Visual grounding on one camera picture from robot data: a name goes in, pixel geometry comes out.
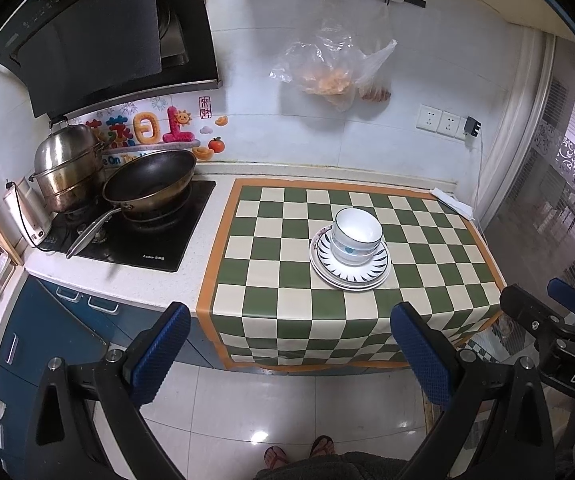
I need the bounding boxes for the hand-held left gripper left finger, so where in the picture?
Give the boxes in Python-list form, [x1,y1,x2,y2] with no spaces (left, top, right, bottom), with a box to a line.
[22,301,192,480]

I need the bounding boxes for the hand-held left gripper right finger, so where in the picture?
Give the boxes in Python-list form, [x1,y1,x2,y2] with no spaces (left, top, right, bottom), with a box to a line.
[390,301,558,480]

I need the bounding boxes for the blue leaf-patterned plate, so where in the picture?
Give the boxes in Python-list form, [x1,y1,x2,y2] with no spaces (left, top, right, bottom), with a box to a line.
[316,230,389,283]

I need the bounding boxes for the white bowl blue heart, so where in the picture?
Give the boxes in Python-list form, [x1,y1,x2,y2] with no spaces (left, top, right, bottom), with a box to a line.
[331,239,389,267]

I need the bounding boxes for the white bowl blue rim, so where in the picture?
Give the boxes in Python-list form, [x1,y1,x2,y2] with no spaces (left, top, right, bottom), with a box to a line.
[331,207,385,256]

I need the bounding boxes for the floral-rimmed white plate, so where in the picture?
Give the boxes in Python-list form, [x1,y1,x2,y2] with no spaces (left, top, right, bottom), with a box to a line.
[310,226,392,288]

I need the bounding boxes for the patterned glass door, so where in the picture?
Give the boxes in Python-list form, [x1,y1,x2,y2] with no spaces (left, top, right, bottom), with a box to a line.
[482,35,575,301]

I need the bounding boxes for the black gas stove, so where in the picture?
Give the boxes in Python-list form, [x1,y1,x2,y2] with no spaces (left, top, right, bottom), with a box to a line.
[42,177,217,274]

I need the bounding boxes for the blue kitchen cabinet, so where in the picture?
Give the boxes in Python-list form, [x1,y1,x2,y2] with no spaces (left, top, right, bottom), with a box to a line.
[0,275,228,461]

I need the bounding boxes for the person's right foot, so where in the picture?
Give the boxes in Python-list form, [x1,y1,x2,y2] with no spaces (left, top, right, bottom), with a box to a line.
[310,435,336,459]

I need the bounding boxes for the person's foot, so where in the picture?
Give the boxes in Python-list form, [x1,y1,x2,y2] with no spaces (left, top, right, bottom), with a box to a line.
[310,435,336,459]
[264,446,289,471]

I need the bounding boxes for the white folded cloth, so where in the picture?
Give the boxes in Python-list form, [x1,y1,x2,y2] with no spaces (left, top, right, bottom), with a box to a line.
[430,186,474,220]

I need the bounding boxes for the green checkered mat orange border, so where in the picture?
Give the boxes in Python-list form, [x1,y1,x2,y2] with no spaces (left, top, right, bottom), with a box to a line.
[196,177,511,373]

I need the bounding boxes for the person's dark clothing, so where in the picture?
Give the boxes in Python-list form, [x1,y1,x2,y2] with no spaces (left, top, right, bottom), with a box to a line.
[256,451,413,480]

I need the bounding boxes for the person's left foot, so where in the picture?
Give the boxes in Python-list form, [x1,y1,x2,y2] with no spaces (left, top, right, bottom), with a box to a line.
[264,446,289,471]

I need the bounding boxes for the dark wok pan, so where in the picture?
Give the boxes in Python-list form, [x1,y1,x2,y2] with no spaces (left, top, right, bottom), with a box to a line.
[65,149,198,261]

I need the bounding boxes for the white electric kettle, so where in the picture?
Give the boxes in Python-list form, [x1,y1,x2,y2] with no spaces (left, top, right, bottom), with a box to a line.
[2,177,53,248]

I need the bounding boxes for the stainless steel steamer pot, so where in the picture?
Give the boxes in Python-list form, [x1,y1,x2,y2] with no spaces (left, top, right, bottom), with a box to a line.
[28,122,111,213]

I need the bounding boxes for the small clear plastic bag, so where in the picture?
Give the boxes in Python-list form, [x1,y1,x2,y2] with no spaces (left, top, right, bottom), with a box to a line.
[356,37,398,106]

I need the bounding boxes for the clear plastic bag orange snacks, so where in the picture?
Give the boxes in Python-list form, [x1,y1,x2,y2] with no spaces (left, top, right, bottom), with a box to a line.
[269,2,368,113]

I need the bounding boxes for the black range hood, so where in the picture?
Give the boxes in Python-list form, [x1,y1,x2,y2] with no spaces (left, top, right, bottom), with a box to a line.
[0,0,221,121]

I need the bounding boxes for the white charger cable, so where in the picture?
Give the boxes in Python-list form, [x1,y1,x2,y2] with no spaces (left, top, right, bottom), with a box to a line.
[467,135,486,222]

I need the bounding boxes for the white wall socket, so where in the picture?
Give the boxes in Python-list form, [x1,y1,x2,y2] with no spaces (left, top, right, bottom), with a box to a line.
[439,110,465,138]
[416,104,443,133]

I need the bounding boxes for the colourful wall sticker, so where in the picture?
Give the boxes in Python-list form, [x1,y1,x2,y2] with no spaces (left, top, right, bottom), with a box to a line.
[75,95,228,163]

